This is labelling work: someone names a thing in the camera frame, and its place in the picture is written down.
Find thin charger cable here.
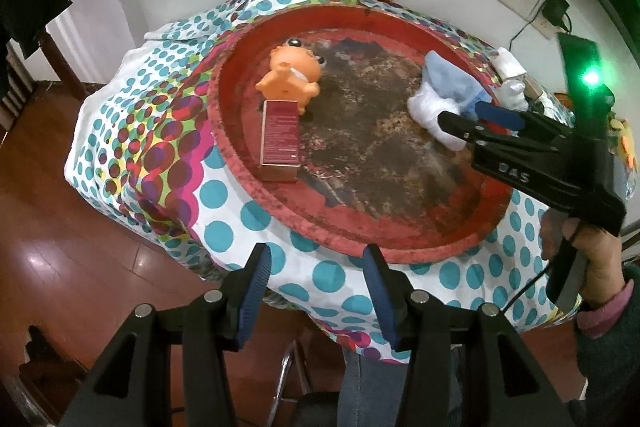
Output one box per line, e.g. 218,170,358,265
509,14,546,52

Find orange toy animal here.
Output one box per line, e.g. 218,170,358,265
256,36,326,115

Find chrome chair frame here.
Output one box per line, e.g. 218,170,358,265
272,339,321,427

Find black charger adapter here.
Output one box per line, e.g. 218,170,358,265
544,0,571,28

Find person's right forearm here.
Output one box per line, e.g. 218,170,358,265
575,264,640,427

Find polka dot tablecloth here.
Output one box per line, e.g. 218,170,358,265
65,0,591,365

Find dark red box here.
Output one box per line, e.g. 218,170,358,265
259,99,302,182

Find white folded cloth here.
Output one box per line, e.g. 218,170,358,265
490,47,526,80

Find red round tray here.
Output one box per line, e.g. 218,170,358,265
207,2,518,265

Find person's right hand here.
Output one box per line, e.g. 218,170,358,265
540,206,627,309

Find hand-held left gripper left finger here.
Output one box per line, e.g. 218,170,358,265
67,243,273,427

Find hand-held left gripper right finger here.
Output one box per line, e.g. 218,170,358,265
362,244,576,427

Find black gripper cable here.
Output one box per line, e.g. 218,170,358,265
500,252,556,314

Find small brown box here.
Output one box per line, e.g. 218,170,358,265
522,77,546,100

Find person's legs in jeans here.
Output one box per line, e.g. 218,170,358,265
337,347,461,427

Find dark wooden furniture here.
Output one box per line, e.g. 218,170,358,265
0,27,86,128

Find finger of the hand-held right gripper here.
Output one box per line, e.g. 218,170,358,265
474,101,527,131
437,110,522,148

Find blue sock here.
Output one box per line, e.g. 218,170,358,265
422,51,496,120

